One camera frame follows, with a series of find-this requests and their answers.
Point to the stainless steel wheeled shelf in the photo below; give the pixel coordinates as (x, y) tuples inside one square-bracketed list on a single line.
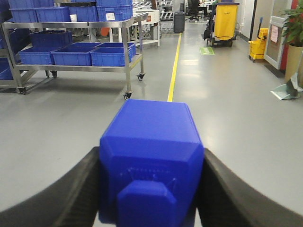
[(22, 73)]

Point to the yellow janitor cart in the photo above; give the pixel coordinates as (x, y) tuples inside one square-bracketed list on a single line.
[(221, 26)]

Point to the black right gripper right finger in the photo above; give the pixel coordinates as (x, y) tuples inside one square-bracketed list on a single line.
[(225, 200)]

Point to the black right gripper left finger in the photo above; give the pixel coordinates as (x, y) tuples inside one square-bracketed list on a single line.
[(71, 201)]

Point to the blue bin lower front middle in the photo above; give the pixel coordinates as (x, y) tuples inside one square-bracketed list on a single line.
[(73, 56)]

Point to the blue plastic bottle-shaped part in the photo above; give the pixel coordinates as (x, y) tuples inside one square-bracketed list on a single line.
[(151, 158)]

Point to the blue bin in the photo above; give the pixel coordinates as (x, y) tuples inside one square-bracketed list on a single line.
[(73, 56), (108, 57), (38, 55)]

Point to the blue bin lower front left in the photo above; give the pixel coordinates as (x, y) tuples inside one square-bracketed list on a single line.
[(38, 55)]

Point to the potted green plant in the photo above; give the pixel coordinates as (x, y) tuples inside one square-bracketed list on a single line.
[(293, 38)]

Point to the yellow mop bucket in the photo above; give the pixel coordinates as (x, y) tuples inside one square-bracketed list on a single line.
[(257, 47)]

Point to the blue bin lower front right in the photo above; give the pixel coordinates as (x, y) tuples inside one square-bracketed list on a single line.
[(108, 57)]

